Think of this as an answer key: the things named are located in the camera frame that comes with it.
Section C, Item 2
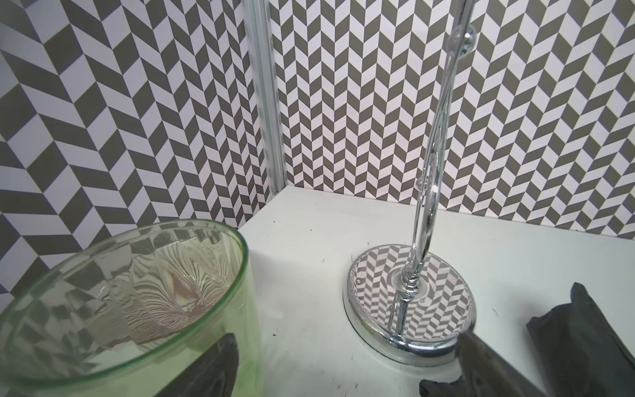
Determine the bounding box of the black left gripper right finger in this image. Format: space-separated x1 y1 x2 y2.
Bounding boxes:
419 331 545 397

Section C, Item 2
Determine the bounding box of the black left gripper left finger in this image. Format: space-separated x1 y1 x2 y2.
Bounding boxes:
156 333 239 397

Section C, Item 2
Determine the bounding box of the black umbrella sleeve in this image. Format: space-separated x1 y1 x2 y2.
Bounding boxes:
526 283 634 396

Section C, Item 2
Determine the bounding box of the green glass cup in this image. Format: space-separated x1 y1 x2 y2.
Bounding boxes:
1 219 263 396

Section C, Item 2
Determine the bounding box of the chrome wire stand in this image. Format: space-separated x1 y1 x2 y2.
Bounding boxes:
342 1 478 367

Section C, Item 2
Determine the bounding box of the aluminium corner post left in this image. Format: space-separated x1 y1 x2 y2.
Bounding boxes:
243 0 287 195

